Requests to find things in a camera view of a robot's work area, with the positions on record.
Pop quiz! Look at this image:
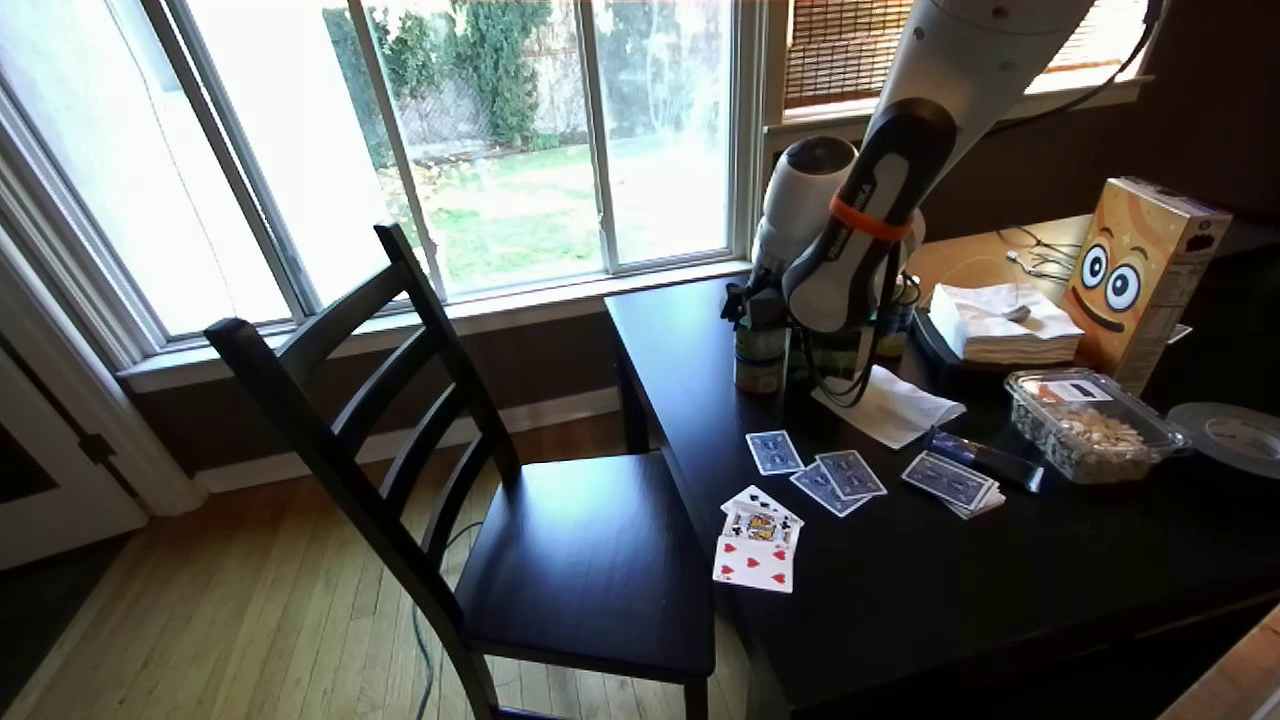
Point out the thin white cord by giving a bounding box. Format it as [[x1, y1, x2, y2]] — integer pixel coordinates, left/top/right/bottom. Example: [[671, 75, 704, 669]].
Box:
[[996, 221, 1091, 277]]

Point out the blue-back playing card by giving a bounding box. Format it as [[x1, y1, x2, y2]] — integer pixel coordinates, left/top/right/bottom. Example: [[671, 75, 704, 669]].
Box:
[[812, 446, 893, 508], [739, 425, 807, 481], [788, 456, 874, 526]]

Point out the brown box smiley face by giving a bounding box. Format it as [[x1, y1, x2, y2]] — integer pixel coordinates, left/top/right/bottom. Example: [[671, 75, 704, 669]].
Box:
[[1061, 174, 1238, 396]]

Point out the black wooden chair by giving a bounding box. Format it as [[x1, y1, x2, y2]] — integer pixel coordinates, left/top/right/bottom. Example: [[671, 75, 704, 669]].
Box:
[[199, 221, 722, 720]]

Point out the clear plastic food container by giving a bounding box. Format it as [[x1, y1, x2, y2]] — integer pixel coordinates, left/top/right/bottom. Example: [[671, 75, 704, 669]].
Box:
[[1002, 366, 1185, 488]]

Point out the light wooden side table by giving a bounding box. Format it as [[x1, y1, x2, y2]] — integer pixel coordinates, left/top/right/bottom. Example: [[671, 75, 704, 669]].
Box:
[[905, 212, 1111, 303]]

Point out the blue-back card deck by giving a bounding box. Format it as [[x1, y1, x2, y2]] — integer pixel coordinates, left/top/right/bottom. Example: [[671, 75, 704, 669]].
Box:
[[897, 450, 1011, 526]]

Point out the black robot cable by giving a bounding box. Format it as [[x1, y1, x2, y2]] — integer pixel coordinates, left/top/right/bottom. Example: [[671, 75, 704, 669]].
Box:
[[1038, 0, 1171, 125]]

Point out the white paper napkin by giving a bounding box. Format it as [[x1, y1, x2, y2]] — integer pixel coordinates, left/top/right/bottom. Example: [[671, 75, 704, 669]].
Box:
[[812, 361, 972, 456]]

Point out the bamboo window blind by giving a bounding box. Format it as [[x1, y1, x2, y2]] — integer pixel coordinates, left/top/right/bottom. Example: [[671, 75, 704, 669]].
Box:
[[778, 0, 1151, 113]]

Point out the white window frame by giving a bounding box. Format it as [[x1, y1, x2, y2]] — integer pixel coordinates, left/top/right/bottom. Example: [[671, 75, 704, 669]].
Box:
[[0, 0, 778, 394]]

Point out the face-up playing card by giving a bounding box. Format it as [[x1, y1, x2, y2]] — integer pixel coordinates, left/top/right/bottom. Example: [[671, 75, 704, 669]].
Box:
[[724, 481, 807, 527], [717, 508, 806, 551], [710, 531, 802, 596]]

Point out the blue playing card box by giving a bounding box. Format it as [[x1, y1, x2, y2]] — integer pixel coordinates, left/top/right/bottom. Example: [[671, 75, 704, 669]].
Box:
[[927, 428, 1053, 495]]

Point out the white napkin stack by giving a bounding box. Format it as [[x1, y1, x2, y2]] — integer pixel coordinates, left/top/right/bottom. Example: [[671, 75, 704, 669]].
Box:
[[927, 277, 1090, 373]]

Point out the white door frame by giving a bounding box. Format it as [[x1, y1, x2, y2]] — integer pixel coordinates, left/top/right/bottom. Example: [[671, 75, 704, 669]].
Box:
[[0, 224, 212, 575]]

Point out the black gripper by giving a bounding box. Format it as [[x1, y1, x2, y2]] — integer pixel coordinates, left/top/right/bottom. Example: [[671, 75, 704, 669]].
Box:
[[807, 310, 899, 413]]

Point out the clear plastic lid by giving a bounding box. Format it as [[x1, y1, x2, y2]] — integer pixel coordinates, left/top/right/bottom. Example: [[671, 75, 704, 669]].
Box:
[[1163, 396, 1280, 481]]

